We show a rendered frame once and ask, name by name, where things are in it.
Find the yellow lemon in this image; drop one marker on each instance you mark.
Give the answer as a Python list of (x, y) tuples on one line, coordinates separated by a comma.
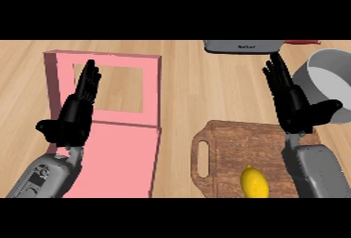
[(255, 182)]

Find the brown wooden cutting board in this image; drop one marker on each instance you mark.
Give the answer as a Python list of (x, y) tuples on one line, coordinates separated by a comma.
[(225, 155)]

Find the grey appliance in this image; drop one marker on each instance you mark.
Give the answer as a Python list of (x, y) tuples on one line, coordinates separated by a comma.
[(243, 47)]

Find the grey pot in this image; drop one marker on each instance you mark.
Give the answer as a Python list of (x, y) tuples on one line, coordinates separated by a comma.
[(331, 77)]

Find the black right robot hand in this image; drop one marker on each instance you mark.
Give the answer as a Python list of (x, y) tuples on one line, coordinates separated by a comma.
[(296, 105)]

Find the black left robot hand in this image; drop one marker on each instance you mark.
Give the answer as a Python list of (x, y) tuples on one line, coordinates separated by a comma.
[(76, 114)]

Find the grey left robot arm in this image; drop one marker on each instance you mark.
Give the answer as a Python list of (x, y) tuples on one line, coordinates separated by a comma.
[(48, 175)]

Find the red object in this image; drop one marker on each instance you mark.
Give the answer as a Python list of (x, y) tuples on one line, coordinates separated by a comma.
[(302, 42)]

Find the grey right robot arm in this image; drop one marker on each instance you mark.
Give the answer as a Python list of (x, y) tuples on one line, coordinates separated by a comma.
[(317, 170)]

